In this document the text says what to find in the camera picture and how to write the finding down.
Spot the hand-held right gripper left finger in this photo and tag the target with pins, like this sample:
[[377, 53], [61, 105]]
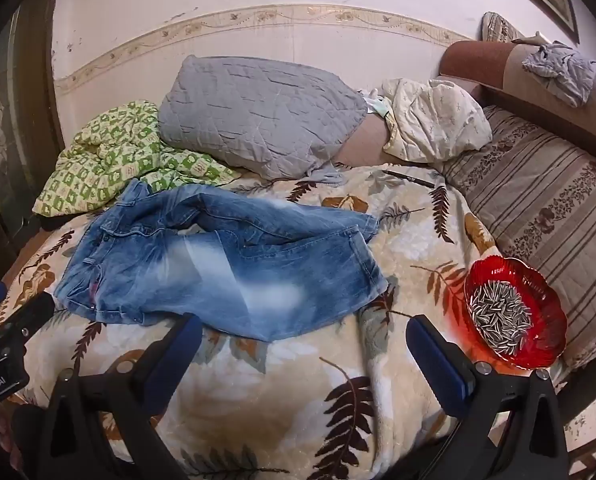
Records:
[[170, 347]]

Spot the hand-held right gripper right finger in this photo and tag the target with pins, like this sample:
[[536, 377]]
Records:
[[437, 360]]

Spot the blue denim pants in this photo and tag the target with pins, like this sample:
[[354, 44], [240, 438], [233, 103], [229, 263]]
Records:
[[228, 270]]

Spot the person's left hand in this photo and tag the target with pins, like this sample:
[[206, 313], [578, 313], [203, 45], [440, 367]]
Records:
[[5, 430]]

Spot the sunflower seeds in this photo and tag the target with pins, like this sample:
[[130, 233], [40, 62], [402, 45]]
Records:
[[500, 315]]

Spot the leaf print blanket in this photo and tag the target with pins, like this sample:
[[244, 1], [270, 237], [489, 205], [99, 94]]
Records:
[[278, 400]]

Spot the green checked quilt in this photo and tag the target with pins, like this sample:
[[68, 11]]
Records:
[[118, 155]]

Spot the dark pen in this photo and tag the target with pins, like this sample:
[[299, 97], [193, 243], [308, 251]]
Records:
[[407, 177]]

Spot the dark glass panel door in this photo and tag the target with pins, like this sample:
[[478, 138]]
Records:
[[8, 110]]

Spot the pink pillow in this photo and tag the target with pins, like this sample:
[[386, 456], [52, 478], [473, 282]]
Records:
[[362, 145]]

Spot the cream patterned cloth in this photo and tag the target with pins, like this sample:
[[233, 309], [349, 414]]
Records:
[[437, 120]]

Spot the grey quilted pillow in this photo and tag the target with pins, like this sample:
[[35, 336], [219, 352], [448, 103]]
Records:
[[258, 110]]

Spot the brown sofa backrest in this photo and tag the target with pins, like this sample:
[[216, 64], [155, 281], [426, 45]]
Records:
[[477, 60]]

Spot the grey crumpled cloth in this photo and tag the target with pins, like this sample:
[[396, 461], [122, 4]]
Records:
[[562, 72]]

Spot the small patterned cushion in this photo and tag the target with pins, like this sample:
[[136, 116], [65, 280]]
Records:
[[497, 27]]

